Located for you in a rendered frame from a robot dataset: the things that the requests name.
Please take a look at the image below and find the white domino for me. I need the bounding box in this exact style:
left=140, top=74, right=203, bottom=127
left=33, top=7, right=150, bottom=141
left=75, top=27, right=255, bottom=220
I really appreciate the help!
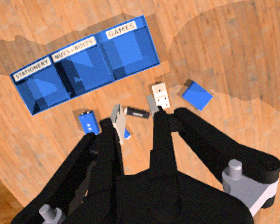
left=152, top=82, right=170, bottom=109

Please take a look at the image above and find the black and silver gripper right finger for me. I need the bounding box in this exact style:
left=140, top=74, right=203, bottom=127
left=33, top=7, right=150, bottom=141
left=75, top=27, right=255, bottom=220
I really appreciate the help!
left=146, top=94, right=280, bottom=224

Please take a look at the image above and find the blue nine-volt battery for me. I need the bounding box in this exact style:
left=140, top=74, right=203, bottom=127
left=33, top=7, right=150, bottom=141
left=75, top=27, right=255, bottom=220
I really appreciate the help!
left=78, top=111, right=100, bottom=134

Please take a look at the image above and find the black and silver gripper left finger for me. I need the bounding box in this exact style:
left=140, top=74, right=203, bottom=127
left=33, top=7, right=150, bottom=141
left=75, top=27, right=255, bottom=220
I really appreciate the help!
left=10, top=103, right=126, bottom=224

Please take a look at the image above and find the blue aa battery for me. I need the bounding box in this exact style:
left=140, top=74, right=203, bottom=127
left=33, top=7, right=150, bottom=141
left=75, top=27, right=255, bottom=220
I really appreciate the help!
left=124, top=128, right=131, bottom=140

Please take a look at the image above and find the black aa battery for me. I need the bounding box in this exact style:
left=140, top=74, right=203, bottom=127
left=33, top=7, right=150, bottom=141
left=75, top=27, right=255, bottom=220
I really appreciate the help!
left=124, top=107, right=150, bottom=119

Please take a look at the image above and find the blue three-compartment bin rack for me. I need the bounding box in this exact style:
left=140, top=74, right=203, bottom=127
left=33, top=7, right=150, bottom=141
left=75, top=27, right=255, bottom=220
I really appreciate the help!
left=10, top=15, right=161, bottom=116

